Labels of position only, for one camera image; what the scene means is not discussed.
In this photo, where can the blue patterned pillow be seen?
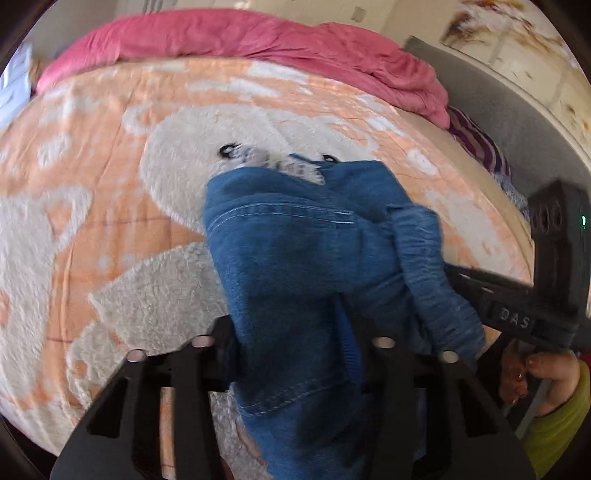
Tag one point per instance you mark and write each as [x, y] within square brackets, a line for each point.
[512, 194]

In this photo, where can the pink duvet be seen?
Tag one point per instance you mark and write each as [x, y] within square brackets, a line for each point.
[277, 41]

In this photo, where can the orange and white printed blanket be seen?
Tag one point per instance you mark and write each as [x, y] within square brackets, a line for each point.
[92, 184]

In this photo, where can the pale blue cloth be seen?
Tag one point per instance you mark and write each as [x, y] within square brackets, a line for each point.
[14, 87]

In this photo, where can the grey headboard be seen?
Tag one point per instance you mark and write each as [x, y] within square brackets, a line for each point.
[508, 115]

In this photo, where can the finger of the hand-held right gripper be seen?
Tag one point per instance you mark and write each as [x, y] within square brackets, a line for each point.
[468, 290]

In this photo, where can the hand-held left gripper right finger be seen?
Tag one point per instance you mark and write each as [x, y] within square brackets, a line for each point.
[353, 355]

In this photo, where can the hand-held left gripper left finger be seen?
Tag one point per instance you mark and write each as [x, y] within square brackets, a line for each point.
[194, 378]

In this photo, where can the person's right hand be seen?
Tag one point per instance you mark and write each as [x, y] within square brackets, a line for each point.
[549, 374]

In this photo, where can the blue denim pants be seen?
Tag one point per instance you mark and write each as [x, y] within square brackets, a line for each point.
[286, 258]

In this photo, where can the person's right forearm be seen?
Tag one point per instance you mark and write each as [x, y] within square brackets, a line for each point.
[563, 438]

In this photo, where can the brown splatter wall painting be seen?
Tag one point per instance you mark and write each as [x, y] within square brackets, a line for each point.
[521, 41]

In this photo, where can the purple striped pillow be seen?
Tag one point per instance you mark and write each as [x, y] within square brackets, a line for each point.
[480, 143]

